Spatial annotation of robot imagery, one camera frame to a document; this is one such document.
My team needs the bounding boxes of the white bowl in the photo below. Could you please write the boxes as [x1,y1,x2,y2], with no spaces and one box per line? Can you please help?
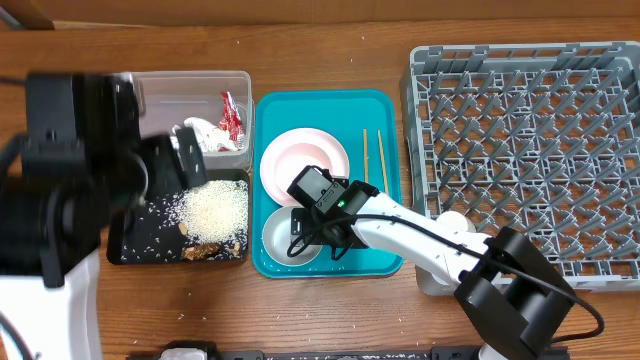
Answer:
[262,207,322,267]

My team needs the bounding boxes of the white napkin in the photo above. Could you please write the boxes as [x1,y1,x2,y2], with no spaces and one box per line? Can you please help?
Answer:
[170,117,241,153]

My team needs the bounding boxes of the red snack wrapper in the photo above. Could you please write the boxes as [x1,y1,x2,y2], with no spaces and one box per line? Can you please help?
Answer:
[218,91,245,150]

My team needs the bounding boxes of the wooden chopstick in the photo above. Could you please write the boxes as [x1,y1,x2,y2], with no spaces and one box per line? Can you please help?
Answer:
[377,130,389,194]
[363,128,369,183]

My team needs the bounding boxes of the white cup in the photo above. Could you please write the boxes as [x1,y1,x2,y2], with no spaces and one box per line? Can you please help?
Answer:
[436,211,476,233]

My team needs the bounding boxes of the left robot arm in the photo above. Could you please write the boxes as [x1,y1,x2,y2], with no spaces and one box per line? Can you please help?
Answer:
[1,73,207,359]

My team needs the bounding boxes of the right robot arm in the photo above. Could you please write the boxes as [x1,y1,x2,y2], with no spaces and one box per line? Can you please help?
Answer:
[288,180,576,359]

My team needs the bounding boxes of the black food waste tray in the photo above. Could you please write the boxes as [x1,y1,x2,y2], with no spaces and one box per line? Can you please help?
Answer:
[106,169,250,265]

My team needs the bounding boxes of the grey dishwasher rack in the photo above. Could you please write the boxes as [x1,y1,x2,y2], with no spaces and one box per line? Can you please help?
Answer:
[400,41,639,292]

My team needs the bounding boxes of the pile of rice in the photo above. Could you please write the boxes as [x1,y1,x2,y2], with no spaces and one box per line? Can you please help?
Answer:
[167,180,249,244]

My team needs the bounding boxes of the clear plastic bin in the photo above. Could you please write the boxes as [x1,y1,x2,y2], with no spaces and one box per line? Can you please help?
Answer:
[119,70,255,171]

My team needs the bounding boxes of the large pink plate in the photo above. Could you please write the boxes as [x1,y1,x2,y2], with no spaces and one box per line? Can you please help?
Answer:
[259,128,350,207]

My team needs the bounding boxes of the brown food scraps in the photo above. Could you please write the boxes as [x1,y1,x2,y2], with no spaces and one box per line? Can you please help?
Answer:
[178,223,246,261]

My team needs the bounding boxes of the teal plastic tray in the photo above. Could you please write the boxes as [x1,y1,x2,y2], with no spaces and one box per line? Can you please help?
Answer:
[252,90,403,279]

